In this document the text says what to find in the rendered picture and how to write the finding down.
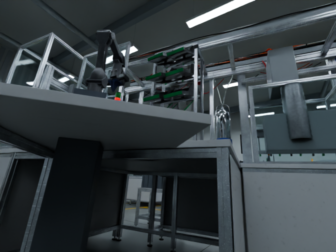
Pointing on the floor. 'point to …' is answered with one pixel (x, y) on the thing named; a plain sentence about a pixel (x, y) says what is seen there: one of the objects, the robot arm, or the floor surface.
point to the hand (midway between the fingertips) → (113, 86)
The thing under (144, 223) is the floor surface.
